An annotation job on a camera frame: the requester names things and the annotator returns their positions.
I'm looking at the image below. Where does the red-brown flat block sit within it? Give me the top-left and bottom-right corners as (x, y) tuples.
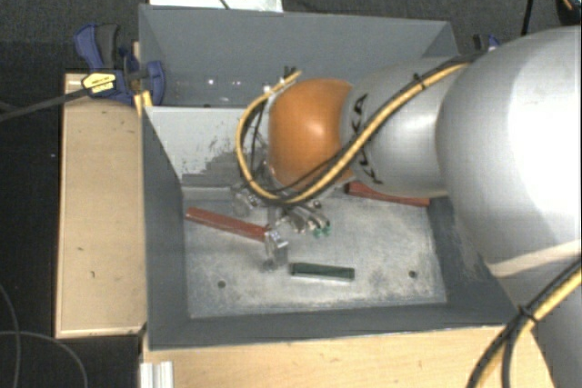
(346, 181), (431, 208)
(184, 206), (270, 243)

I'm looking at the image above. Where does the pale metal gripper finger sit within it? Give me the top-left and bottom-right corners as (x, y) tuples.
(262, 229), (291, 273)
(230, 187), (258, 217)

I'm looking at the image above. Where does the dark green flat block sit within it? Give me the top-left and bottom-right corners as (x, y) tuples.
(288, 262), (356, 284)

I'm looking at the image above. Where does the grey metal bin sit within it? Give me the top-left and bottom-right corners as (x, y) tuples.
(137, 3), (517, 351)

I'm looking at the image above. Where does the pale wood flat board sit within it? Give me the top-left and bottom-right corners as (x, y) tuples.
(54, 72), (149, 340)

